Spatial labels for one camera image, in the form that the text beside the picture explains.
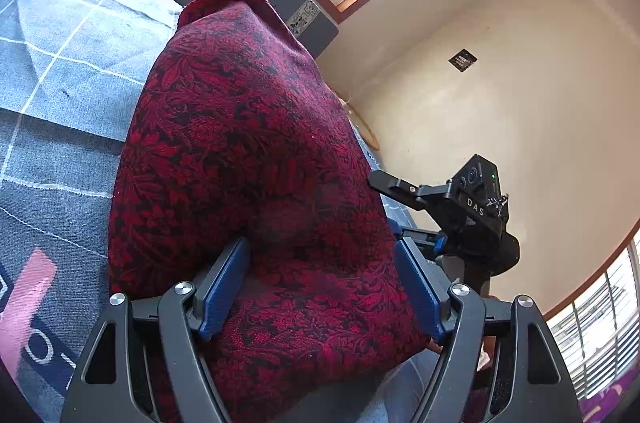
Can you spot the red patterned garment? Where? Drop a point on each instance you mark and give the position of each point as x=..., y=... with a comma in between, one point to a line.
x=250, y=128

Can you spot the blue checked bed sheet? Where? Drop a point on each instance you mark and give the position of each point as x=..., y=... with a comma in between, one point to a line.
x=65, y=53

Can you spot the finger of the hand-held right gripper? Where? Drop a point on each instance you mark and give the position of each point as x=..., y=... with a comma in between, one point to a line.
x=395, y=187
x=434, y=243

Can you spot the purple cloth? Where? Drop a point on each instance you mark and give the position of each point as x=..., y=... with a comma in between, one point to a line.
x=610, y=403

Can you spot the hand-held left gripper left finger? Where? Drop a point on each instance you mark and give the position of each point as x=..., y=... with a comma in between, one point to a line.
x=225, y=293

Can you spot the black wall sticker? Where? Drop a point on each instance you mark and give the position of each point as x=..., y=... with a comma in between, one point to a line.
x=462, y=60

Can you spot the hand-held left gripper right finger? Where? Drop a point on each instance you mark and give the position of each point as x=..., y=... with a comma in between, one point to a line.
x=420, y=288

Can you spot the window with horizontal bars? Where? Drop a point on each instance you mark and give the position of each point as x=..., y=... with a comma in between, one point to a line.
x=595, y=333

